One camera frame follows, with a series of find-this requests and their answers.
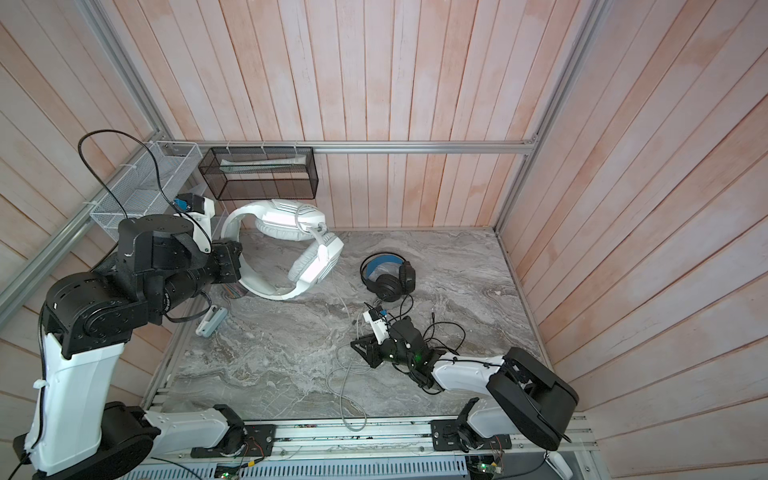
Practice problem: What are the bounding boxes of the white headphones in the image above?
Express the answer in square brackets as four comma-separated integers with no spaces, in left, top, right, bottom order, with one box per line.
[221,199,344,301]

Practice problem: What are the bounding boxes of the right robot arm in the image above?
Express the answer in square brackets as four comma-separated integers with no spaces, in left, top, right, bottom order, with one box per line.
[350,309,579,452]

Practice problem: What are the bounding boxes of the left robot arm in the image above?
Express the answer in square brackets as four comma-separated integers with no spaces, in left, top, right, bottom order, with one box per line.
[13,214,245,479]

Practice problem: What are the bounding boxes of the black and blue headphones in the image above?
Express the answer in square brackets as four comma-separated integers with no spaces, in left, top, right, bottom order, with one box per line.
[359,251,416,302]

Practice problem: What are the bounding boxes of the clear cup of pencils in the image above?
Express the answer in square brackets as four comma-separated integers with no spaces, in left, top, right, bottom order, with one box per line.
[221,282,249,299]

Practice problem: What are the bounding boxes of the paper in black basket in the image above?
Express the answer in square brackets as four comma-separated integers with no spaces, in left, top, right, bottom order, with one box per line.
[219,156,307,174]

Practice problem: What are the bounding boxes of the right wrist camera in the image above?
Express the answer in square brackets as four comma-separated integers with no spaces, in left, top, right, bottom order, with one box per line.
[363,306,390,345]

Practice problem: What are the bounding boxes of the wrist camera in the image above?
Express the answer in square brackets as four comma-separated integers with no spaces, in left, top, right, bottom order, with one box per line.
[363,306,390,345]
[174,193,215,254]

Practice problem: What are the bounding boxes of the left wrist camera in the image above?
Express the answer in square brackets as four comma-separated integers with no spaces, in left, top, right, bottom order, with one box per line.
[174,193,215,254]

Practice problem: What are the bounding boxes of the black wire mesh basket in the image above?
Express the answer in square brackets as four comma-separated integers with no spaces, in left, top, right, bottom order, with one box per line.
[198,146,319,201]

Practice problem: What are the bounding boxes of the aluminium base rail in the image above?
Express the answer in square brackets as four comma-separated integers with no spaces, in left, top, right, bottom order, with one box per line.
[127,415,610,479]

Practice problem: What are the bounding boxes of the white wire mesh shelf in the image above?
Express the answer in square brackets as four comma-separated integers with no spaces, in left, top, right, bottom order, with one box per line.
[110,141,203,218]

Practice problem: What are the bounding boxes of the horizontal aluminium wall rail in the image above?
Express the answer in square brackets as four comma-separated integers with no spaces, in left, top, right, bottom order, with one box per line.
[164,140,536,154]

